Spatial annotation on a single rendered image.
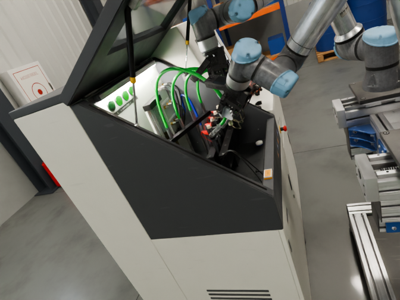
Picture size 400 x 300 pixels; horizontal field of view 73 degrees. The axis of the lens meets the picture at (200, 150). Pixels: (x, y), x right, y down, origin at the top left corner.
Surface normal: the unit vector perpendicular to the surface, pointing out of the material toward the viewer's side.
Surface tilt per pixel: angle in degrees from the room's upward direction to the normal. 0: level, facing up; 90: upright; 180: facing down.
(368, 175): 0
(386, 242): 0
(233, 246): 90
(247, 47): 45
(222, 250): 90
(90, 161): 90
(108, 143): 90
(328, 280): 0
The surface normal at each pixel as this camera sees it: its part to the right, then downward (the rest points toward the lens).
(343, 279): -0.35, -0.83
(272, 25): -0.25, 0.52
